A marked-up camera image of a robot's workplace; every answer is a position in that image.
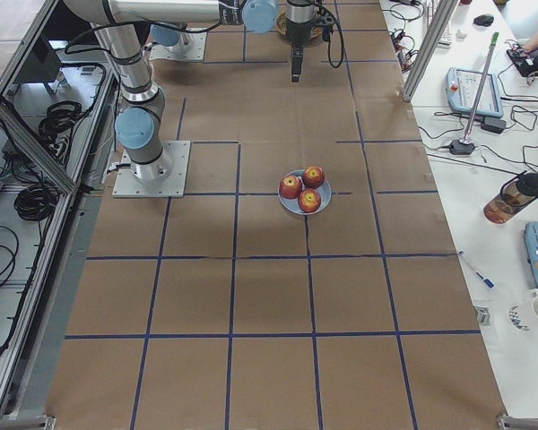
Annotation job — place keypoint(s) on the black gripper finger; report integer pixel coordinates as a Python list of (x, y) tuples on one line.
[(300, 54), (294, 63)]

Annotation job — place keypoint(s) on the blue white pen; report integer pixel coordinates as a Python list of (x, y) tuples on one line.
[(484, 279)]

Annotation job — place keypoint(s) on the aluminium frame post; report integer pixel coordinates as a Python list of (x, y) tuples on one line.
[(441, 17)]

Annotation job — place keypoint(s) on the woven wicker basket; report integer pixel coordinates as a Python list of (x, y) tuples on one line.
[(281, 24)]

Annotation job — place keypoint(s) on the black power adapter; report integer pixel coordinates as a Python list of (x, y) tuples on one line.
[(493, 125)]

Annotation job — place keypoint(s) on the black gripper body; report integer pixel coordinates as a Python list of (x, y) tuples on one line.
[(298, 32)]

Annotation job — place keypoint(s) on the red apple on plate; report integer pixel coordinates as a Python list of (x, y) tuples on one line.
[(309, 200), (290, 187), (313, 177)]

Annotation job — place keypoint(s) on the green tipped metal rod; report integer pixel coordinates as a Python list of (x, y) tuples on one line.
[(466, 139)]

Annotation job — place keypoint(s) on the amber drink bottle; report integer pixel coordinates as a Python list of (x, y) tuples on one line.
[(515, 195)]

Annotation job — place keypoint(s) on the light blue plate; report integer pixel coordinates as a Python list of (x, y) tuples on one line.
[(292, 205)]

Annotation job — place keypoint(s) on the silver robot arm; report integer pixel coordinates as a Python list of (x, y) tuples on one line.
[(227, 52), (137, 128)]

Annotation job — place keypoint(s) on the black computer mouse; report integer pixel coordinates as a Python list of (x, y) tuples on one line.
[(484, 20)]

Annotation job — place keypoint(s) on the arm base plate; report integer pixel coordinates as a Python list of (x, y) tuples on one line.
[(165, 177), (179, 47)]

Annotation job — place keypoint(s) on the white mug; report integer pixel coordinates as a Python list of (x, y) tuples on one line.
[(525, 315)]

